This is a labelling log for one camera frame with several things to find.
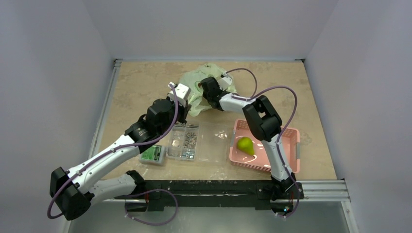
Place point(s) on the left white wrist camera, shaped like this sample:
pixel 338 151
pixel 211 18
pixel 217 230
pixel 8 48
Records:
pixel 179 92

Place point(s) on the aluminium frame rail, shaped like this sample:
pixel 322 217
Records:
pixel 98 133
pixel 328 189
pixel 214 59

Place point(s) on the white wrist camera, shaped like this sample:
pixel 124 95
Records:
pixel 225 81
pixel 179 92

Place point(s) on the yellow fake fruit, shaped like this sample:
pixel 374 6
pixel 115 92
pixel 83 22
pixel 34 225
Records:
pixel 245 145

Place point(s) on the light green plastic bag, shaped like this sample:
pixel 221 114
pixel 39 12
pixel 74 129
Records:
pixel 192 80

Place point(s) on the pink plastic basket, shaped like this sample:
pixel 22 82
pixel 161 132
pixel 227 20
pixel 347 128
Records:
pixel 290 141

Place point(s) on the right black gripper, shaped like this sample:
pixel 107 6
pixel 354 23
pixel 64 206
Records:
pixel 207 86

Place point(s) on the aluminium front frame rail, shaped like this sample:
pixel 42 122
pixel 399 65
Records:
pixel 328 189

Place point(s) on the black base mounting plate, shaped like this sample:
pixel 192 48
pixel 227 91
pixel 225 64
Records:
pixel 257 194

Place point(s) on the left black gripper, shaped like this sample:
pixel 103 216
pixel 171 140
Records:
pixel 183 110

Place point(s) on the aluminium left frame rail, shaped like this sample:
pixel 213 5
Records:
pixel 98 133

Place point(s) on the aluminium back frame rail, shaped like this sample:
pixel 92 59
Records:
pixel 214 59

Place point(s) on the clear plastic screw organizer box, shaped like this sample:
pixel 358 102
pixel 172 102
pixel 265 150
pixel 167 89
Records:
pixel 200 142

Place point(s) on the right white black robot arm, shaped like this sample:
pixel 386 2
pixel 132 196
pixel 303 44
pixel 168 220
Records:
pixel 264 123

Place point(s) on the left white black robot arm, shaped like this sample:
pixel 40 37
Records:
pixel 75 190

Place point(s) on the green white small box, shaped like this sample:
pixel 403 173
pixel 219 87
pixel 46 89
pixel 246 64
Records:
pixel 155 155

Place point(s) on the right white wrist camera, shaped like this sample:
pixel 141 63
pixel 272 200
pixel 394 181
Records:
pixel 225 81

